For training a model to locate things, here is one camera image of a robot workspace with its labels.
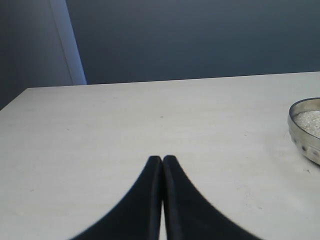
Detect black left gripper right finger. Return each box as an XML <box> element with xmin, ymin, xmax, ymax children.
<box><xmin>163</xmin><ymin>155</ymin><xmax>253</xmax><ymax>240</ymax></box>

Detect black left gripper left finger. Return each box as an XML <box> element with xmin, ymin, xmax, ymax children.
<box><xmin>73</xmin><ymin>156</ymin><xmax>162</xmax><ymax>240</ymax></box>

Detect silver metal bowl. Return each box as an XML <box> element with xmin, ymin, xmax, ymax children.
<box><xmin>287</xmin><ymin>97</ymin><xmax>320</xmax><ymax>165</ymax></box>

